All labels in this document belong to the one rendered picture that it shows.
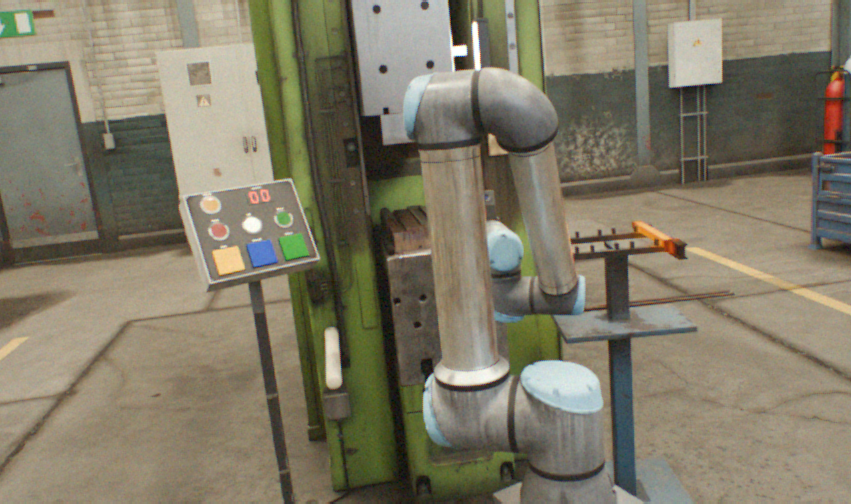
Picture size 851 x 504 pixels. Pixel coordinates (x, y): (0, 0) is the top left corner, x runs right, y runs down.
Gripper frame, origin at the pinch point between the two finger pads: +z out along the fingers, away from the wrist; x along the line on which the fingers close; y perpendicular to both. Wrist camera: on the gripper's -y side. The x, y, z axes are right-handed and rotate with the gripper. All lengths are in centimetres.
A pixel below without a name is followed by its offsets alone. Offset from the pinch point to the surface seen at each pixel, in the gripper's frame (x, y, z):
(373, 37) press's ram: -22, -52, 37
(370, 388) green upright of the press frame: -35, 69, 49
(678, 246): 56, 14, -6
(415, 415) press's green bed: -21, 73, 30
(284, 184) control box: -54, -11, 30
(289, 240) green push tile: -54, 5, 19
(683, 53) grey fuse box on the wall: 371, -45, 634
